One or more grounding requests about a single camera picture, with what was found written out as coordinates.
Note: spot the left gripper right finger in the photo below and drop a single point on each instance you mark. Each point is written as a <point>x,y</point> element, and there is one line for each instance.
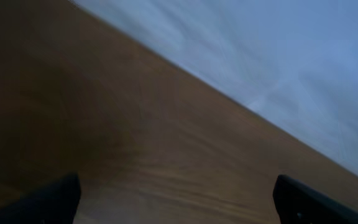
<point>306,202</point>

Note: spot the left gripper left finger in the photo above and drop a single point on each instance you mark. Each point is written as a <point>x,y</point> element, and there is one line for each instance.
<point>42,202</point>

